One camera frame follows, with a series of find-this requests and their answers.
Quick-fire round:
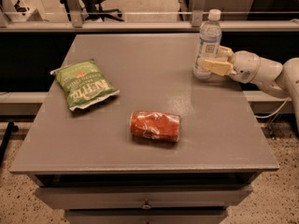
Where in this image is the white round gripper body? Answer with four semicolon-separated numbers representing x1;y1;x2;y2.
229;50;260;84

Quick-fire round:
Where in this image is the clear blue-label plastic bottle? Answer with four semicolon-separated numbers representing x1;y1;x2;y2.
193;9;222;80

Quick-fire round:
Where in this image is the green chip bag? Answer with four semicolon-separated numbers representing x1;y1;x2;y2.
50;59;120;111

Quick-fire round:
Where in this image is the grey wooden drawer cabinet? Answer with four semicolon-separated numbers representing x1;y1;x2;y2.
11;34;278;224

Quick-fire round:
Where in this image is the lower grey drawer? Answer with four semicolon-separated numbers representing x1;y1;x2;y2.
65;209;227;224

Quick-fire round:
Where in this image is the white cable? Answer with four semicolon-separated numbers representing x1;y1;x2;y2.
253;96;291;119

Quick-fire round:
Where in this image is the grey drawer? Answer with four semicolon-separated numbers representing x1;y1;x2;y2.
65;209;227;224
35;185;253;210

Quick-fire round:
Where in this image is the grey metal railing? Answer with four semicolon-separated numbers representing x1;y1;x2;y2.
1;0;299;33

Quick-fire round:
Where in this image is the black pole at left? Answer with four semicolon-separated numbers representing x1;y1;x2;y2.
0;122;19;165

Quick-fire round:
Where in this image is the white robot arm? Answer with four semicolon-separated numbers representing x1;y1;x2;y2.
201;46;299;128

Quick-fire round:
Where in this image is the upper grey drawer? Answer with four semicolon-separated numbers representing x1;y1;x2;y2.
35;185;253;210

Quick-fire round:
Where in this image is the metal drawer knob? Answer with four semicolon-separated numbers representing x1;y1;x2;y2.
141;201;152;210

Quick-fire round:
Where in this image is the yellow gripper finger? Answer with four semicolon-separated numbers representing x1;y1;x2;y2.
202;59;234;76
217;46;234;59

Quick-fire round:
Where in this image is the red soda can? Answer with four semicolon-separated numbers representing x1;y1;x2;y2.
130;111;180;142

